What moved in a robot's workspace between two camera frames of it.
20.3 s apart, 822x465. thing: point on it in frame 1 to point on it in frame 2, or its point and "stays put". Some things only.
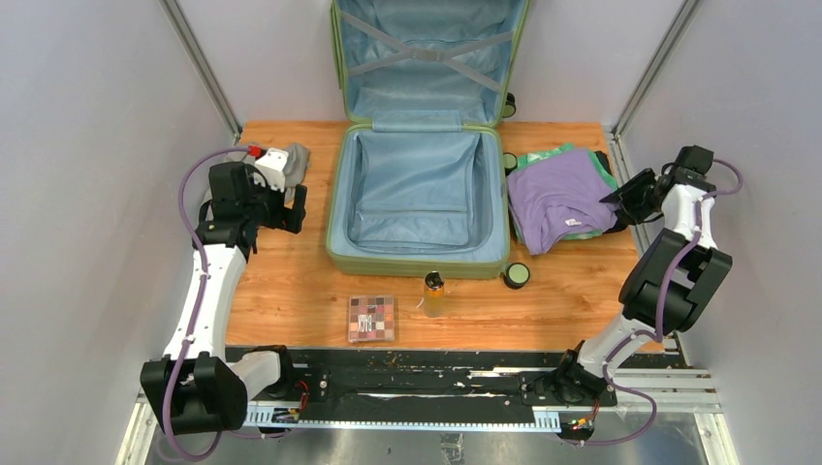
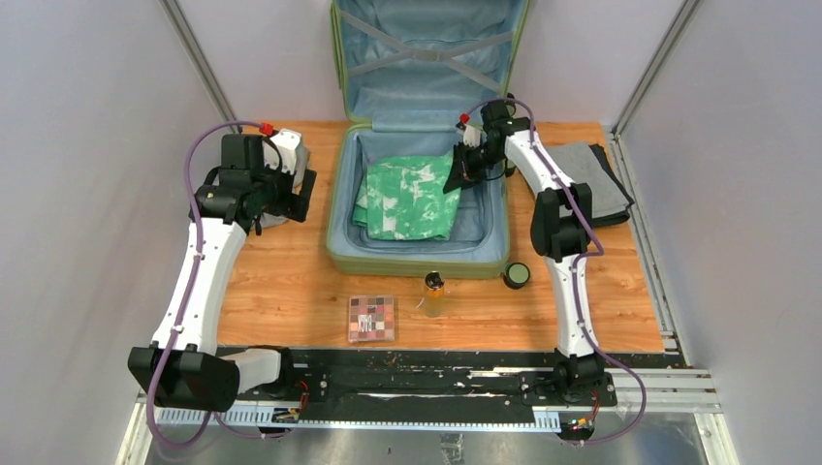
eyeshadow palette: [371, 318] stays put
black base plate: [410, 381] stays put
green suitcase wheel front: [517, 274] stays put
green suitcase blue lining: [427, 181] stays put
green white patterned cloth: [536, 156] to [403, 198]
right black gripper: [632, 213] to [462, 171]
